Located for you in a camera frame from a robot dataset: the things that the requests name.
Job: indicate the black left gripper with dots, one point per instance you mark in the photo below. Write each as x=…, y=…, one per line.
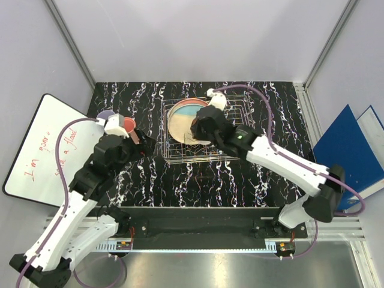
x=146, y=148

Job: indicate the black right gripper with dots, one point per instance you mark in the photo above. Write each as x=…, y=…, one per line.
x=197, y=131

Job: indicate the pink plastic cup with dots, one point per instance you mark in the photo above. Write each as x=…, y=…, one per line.
x=130, y=125

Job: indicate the blue and cream plate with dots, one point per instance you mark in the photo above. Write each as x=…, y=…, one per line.
x=179, y=123

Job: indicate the lavender plastic cup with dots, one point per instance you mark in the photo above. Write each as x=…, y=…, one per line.
x=105, y=114

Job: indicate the red floral ceramic bowl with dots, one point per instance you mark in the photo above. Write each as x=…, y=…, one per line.
x=194, y=128

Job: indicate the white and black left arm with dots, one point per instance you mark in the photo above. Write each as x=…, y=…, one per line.
x=52, y=259

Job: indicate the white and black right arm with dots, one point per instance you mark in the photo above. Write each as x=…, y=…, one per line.
x=321, y=185

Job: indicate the pink and cream plate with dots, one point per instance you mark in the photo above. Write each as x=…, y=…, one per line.
x=188, y=101

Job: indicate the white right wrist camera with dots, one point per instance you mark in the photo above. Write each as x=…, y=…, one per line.
x=216, y=99

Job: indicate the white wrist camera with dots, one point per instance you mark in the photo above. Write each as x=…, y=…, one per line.
x=115, y=126
x=216, y=99

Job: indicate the chrome wire dish rack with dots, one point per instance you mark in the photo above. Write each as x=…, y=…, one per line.
x=237, y=111

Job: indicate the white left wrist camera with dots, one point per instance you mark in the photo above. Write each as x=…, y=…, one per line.
x=115, y=126

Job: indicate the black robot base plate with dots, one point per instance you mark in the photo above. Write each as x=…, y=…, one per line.
x=152, y=222

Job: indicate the aluminium frame rail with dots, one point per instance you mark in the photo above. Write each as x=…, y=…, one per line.
x=68, y=38

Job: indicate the blue ring binder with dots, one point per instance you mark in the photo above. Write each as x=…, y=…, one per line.
x=356, y=144

